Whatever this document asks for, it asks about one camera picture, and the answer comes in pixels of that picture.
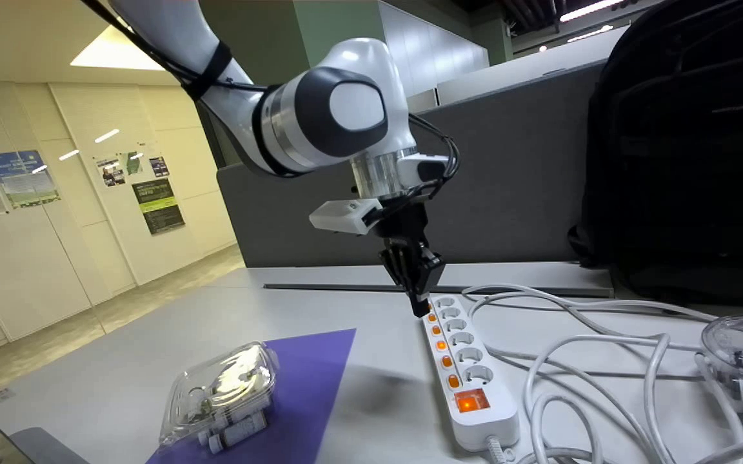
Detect white plug adapter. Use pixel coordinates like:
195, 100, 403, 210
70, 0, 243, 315
216, 407, 270, 451

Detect black backpack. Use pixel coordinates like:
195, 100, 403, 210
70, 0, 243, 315
565, 0, 743, 310

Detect dark green wall poster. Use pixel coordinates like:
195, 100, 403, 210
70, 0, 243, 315
128, 176, 187, 237

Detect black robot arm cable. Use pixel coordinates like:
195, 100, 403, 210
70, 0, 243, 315
80, 0, 462, 210

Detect purple mat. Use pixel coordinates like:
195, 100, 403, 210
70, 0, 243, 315
144, 326, 358, 464

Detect white cable loop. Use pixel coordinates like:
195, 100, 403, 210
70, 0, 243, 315
458, 283, 718, 464

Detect grey desk partition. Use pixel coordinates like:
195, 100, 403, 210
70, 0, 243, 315
215, 56, 613, 272

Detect blue green wall poster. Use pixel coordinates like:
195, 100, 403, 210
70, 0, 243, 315
0, 147, 62, 211

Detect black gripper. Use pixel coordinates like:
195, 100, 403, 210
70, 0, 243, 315
377, 197, 445, 319

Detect white power strip cable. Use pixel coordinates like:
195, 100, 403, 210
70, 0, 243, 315
483, 435, 518, 464

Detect white power strip orange switches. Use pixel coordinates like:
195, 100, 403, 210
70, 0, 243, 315
420, 292, 525, 453

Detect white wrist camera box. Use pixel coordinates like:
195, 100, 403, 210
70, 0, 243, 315
306, 197, 385, 237

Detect clear plastic bag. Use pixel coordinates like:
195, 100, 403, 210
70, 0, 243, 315
158, 341, 280, 457

